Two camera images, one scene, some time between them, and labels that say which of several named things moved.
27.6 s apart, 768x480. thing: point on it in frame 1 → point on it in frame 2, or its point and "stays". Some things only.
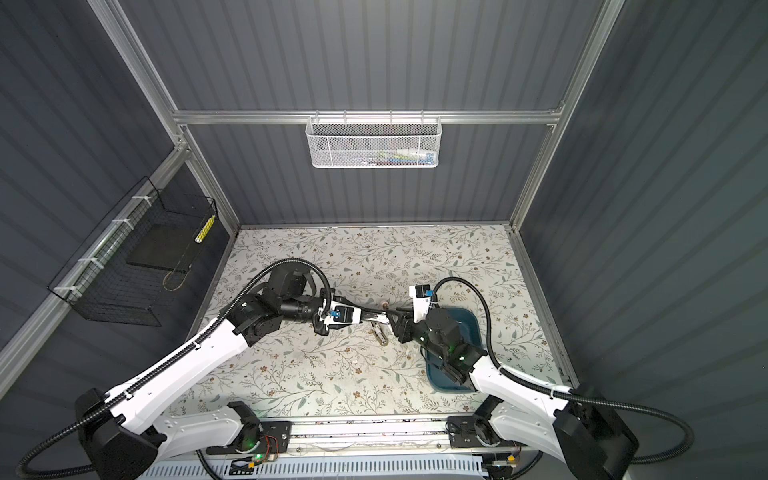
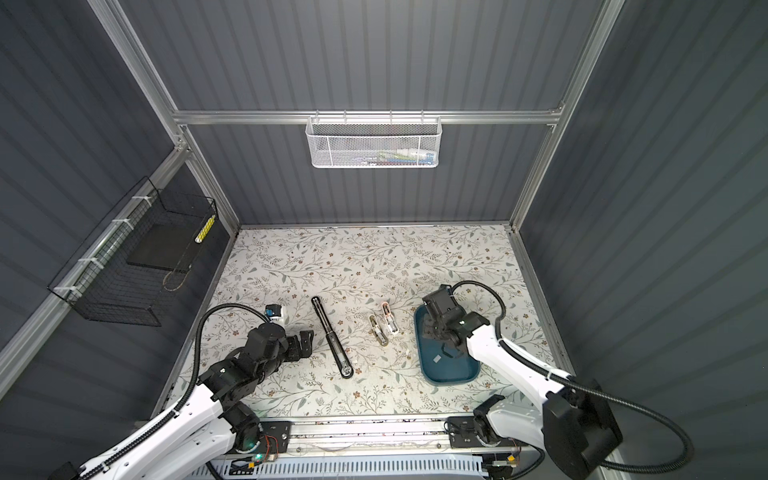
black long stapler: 389,311 → 343,363
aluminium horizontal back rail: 303,116 stays
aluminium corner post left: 159,96 stays
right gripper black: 405,327 → 427,328
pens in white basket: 402,157 stays
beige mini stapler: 380,333 stays
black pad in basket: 167,245 stays
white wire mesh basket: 373,142 stays
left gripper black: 328,293 → 297,353
